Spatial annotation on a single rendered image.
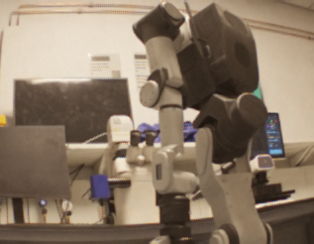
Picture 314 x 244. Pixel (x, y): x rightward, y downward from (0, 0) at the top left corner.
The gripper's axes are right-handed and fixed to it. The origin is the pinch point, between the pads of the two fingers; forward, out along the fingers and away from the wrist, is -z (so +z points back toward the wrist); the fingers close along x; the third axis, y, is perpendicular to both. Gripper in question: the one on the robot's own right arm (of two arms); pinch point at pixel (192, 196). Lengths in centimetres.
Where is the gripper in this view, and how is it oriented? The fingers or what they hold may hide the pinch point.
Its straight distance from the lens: 206.2
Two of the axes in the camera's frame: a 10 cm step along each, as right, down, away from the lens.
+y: 4.6, 8.9, 0.0
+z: 8.2, -4.2, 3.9
